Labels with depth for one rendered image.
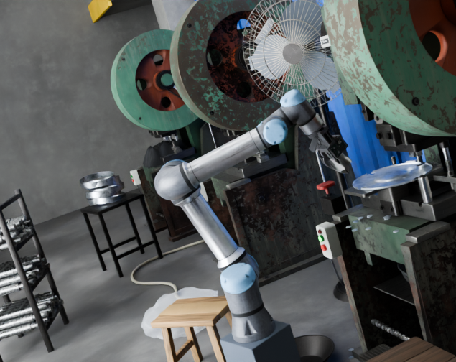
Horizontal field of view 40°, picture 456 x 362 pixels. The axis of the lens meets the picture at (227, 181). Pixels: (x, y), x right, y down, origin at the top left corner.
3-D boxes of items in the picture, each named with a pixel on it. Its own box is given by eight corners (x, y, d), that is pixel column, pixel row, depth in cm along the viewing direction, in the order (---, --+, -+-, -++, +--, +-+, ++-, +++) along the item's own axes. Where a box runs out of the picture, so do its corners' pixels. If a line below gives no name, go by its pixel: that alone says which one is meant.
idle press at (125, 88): (169, 251, 510) (100, 43, 477) (137, 234, 600) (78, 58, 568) (322, 188, 563) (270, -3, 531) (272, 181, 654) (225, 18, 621)
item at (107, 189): (120, 278, 477) (86, 181, 462) (99, 270, 515) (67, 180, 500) (164, 257, 496) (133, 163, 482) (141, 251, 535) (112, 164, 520)
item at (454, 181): (465, 194, 208) (459, 164, 206) (433, 189, 224) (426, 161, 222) (480, 187, 210) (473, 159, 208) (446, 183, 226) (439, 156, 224)
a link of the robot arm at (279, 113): (254, 129, 204) (281, 108, 203) (254, 125, 215) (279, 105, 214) (268, 148, 206) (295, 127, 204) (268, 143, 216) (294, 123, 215)
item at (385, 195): (373, 229, 218) (363, 193, 216) (351, 223, 231) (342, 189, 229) (429, 205, 226) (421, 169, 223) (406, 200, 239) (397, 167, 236)
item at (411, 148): (417, 159, 219) (413, 144, 218) (384, 156, 237) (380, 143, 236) (453, 145, 223) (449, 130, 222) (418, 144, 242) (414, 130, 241)
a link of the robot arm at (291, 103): (275, 100, 212) (295, 85, 211) (294, 124, 216) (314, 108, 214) (278, 105, 205) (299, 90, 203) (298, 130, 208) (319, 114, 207)
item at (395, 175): (449, 166, 218) (449, 164, 218) (383, 194, 210) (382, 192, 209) (399, 161, 245) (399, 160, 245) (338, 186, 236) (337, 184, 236)
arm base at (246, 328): (252, 346, 203) (243, 319, 201) (225, 338, 215) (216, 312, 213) (284, 325, 211) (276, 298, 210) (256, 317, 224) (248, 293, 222)
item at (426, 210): (436, 222, 208) (431, 205, 207) (362, 205, 250) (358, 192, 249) (503, 192, 217) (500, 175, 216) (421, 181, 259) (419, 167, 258)
